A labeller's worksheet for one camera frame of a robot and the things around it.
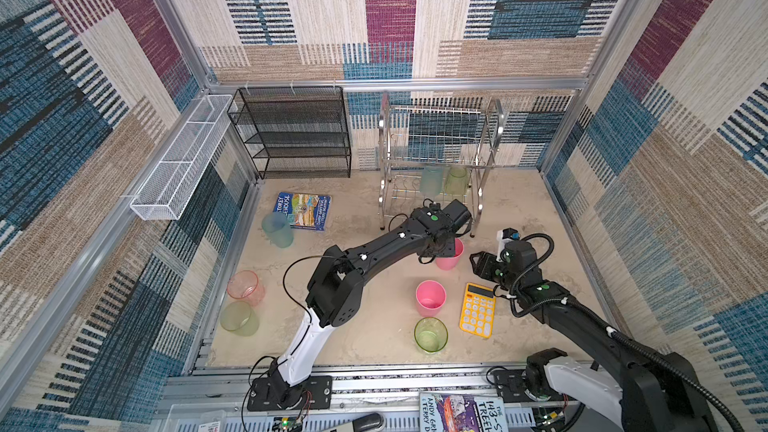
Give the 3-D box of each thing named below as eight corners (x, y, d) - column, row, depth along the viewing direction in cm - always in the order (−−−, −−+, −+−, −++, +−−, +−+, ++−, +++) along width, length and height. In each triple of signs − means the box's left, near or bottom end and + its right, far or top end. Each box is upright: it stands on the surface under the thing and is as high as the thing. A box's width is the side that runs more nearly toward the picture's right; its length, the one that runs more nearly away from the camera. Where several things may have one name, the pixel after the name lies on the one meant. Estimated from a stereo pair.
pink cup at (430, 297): (417, 323, 86) (420, 308, 77) (415, 295, 91) (418, 279, 83) (442, 323, 86) (448, 308, 77) (439, 295, 91) (444, 279, 83)
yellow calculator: (458, 329, 85) (460, 326, 83) (466, 285, 93) (467, 281, 91) (490, 339, 83) (492, 336, 81) (495, 293, 91) (497, 290, 89)
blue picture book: (271, 230, 105) (268, 225, 103) (281, 198, 115) (278, 192, 112) (327, 230, 105) (325, 225, 103) (332, 197, 115) (331, 192, 112)
